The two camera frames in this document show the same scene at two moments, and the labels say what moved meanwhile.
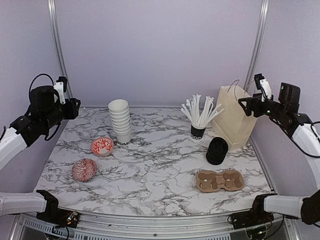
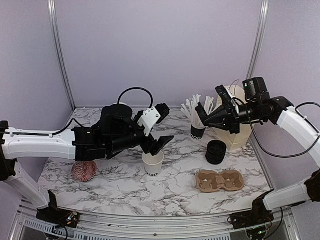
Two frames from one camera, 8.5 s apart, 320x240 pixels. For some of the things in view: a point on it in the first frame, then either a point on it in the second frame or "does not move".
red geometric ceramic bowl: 84,170 does not move
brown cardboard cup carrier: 208,181 does not move
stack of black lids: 217,149 does not move
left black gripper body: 71,113 → 120,143
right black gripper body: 259,111 → 234,122
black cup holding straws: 197,134 does not move
